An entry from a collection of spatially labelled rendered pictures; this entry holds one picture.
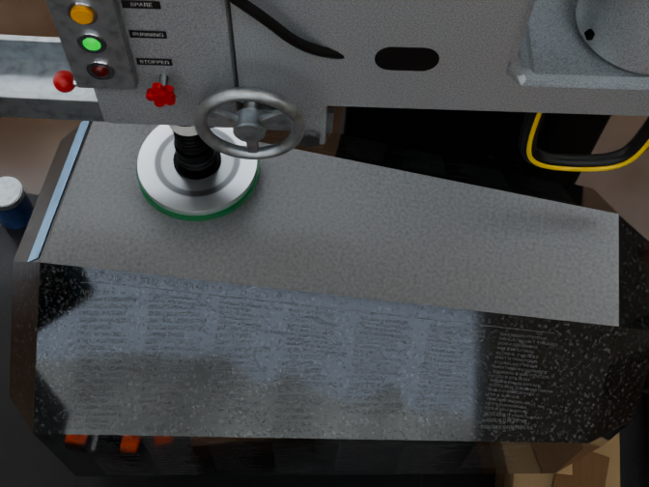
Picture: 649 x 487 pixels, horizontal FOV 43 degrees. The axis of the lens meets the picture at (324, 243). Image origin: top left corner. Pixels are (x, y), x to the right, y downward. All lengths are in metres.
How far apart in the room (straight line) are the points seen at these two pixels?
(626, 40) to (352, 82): 0.36
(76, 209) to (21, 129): 1.22
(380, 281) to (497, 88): 0.43
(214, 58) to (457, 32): 0.31
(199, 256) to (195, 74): 0.43
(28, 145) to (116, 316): 1.29
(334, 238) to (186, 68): 0.48
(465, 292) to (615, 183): 1.30
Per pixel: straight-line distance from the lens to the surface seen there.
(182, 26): 1.08
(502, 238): 1.52
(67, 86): 1.25
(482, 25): 1.08
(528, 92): 1.19
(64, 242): 1.53
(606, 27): 1.18
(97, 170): 1.59
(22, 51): 1.43
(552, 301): 1.48
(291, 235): 1.48
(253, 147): 1.18
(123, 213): 1.53
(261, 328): 1.46
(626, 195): 2.67
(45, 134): 2.73
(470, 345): 1.47
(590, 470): 2.01
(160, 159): 1.51
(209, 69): 1.13
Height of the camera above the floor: 2.11
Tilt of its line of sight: 61 degrees down
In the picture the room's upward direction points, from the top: 3 degrees clockwise
